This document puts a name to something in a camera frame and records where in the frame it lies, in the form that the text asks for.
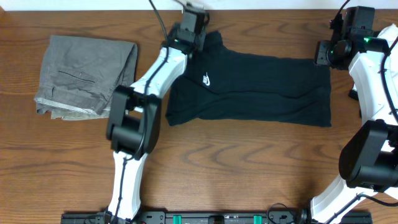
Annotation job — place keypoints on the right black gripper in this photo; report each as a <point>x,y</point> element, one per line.
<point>321,56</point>

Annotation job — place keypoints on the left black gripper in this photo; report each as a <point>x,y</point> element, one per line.
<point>201,37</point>

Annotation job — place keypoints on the black Nike t-shirt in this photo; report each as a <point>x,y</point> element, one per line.
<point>219,83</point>

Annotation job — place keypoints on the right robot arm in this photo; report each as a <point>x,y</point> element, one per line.
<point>368,163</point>

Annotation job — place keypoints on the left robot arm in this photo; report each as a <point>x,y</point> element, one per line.
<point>134,118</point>

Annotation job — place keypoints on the folded grey shorts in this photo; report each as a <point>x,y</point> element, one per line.
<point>79,75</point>

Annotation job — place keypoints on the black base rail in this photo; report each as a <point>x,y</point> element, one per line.
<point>159,217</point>

